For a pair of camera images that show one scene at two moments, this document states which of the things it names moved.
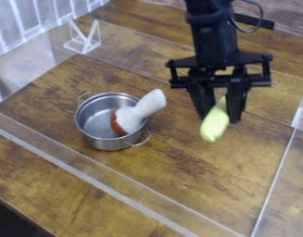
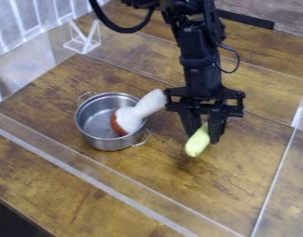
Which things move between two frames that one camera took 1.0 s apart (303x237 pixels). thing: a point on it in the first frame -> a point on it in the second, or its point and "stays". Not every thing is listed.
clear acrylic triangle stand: (82, 43) stays
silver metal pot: (92, 113) stays
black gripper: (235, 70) -> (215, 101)
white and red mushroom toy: (127, 118) stays
